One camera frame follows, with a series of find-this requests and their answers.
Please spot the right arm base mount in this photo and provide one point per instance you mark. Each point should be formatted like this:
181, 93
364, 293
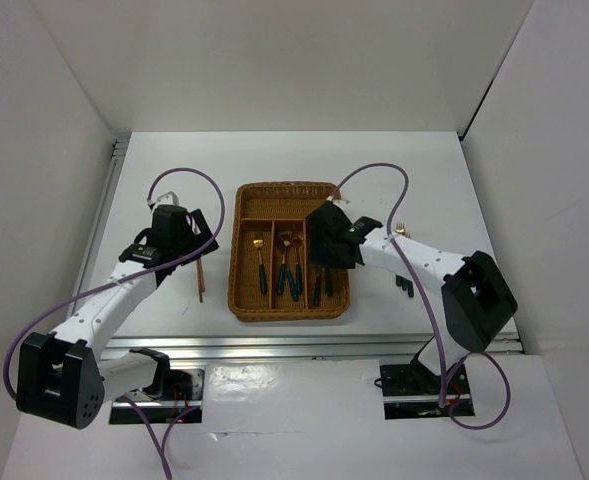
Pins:
412, 392

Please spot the brown wicker cutlery tray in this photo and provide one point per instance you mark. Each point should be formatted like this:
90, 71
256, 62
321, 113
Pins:
268, 210

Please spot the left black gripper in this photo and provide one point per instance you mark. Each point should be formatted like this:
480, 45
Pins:
200, 237

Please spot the aluminium left rail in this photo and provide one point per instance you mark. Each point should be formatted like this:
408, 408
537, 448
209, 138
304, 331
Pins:
115, 165

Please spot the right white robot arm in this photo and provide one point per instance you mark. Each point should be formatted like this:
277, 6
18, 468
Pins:
476, 300

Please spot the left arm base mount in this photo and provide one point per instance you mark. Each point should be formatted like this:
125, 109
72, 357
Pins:
180, 399

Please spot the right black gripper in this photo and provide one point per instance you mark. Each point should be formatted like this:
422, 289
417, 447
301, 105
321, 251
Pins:
317, 255

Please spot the copper chopstick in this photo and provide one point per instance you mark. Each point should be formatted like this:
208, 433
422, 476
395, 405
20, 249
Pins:
200, 295
203, 275

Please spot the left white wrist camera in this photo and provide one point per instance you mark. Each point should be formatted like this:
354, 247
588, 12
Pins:
168, 198

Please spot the aluminium front rail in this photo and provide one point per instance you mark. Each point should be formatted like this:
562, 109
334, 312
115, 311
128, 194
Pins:
272, 348

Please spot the right small fork green handle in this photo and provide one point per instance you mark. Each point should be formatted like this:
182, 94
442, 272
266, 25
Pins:
406, 285

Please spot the aluminium rail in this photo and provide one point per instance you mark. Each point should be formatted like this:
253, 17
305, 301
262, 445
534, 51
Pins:
115, 165
272, 348

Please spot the small gold spoon green handle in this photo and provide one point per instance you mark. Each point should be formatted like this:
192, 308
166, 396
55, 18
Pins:
297, 242

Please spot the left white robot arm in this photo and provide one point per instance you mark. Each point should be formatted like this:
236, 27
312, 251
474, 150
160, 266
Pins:
61, 375

